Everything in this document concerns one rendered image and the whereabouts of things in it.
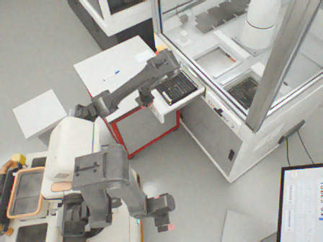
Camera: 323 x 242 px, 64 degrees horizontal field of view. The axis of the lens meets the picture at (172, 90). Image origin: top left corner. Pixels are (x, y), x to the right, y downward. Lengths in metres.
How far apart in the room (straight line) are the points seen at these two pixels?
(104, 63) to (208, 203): 1.38
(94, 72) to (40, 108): 0.44
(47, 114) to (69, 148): 0.95
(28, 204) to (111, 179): 0.93
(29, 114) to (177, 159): 1.24
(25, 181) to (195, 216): 1.28
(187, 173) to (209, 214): 0.36
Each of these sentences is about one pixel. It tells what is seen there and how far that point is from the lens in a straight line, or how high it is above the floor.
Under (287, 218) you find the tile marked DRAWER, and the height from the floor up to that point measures 1.00.
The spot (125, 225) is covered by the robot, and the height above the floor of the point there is 0.28.
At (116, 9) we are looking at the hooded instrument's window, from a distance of 2.13.
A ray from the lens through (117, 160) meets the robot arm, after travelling 0.63.
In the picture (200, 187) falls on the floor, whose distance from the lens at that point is 2.29.
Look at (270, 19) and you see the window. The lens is 1.02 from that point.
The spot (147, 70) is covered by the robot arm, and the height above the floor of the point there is 1.49.
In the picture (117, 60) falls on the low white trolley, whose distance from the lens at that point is 2.06.
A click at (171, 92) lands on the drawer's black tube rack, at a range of 1.62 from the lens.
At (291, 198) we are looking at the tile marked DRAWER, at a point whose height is 1.01.
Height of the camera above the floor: 2.20
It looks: 53 degrees down
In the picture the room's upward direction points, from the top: 3 degrees counter-clockwise
